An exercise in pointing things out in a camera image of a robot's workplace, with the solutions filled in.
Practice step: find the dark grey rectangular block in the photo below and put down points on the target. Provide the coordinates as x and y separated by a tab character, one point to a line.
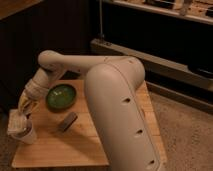
68	121

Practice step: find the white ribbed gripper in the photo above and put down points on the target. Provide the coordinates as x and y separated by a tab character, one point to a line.
35	92

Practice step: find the green ceramic bowl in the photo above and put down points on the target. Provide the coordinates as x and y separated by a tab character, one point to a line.
61	96

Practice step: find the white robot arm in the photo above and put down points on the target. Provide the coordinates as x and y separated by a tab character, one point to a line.
110	86

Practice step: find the grey metal shelf frame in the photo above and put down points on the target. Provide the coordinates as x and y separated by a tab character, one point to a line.
172	38

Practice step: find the thin metal pole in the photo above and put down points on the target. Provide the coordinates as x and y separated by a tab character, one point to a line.
101	34

